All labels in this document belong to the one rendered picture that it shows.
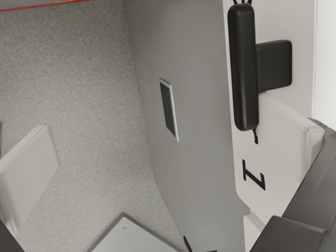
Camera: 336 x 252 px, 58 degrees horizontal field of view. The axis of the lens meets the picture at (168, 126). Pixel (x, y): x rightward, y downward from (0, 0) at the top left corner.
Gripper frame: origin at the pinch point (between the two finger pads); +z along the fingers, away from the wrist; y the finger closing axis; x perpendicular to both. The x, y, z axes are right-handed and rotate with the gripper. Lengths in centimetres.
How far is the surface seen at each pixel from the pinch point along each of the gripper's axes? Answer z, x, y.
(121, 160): 88, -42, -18
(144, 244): 85, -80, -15
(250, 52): 0.0, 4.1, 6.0
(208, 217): 26.5, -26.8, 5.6
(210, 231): 26.5, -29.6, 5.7
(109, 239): 83, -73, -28
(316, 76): -1.0, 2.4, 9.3
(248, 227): 8.7, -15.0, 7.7
